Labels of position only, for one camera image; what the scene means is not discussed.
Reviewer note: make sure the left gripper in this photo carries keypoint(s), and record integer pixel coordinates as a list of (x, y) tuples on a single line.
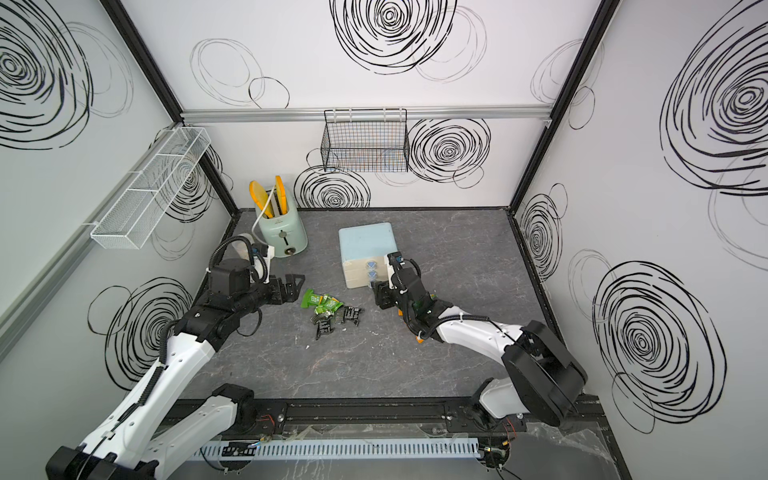
[(292, 290)]

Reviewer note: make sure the cream drawer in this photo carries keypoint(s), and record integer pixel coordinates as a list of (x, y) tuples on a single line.
[(370, 263), (356, 278)]

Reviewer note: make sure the yellow toast slice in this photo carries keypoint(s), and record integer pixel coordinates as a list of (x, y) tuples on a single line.
[(281, 195), (260, 197)]

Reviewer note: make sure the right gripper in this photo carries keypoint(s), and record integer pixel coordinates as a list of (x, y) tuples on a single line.
[(382, 294)]

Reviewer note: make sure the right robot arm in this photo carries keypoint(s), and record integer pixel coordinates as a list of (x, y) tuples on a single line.
[(543, 378)]

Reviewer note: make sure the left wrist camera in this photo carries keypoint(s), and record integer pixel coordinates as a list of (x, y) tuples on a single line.
[(262, 250)]

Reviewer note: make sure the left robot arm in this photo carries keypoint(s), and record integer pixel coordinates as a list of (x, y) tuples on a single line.
[(127, 445)]

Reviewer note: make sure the yellow toast slice left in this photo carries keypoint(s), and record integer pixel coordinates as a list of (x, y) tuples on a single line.
[(260, 197)]

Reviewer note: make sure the blue cream drawer cabinet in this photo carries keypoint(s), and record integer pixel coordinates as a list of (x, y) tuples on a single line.
[(366, 241)]

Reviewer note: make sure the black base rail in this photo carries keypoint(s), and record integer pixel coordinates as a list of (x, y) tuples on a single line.
[(456, 414)]

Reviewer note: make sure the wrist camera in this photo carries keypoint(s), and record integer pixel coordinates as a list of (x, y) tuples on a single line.
[(262, 250), (393, 263)]

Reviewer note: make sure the green cookie packet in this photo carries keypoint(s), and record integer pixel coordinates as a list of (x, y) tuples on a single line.
[(328, 306), (312, 299)]

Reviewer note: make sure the black wire wall basket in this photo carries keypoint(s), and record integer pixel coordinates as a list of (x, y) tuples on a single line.
[(366, 140)]

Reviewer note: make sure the white mesh wall shelf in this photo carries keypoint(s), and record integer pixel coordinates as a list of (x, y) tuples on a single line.
[(131, 219)]

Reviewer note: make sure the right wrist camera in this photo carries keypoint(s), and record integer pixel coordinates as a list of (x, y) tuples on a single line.
[(393, 263)]

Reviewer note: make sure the slotted grey cable duct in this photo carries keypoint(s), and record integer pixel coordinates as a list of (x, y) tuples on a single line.
[(340, 449)]

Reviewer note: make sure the mint green toaster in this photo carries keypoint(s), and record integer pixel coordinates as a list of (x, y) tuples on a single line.
[(285, 233)]

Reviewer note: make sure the yellow toast slice right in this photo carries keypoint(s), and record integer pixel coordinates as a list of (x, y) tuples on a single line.
[(281, 195)]

